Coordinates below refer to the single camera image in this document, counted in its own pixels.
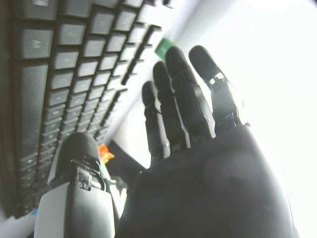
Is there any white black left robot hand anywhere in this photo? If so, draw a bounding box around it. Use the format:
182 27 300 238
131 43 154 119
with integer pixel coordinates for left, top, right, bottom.
33 45 301 238

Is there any black computer keyboard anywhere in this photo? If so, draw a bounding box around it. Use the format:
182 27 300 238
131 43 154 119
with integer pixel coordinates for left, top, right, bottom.
0 0 174 220

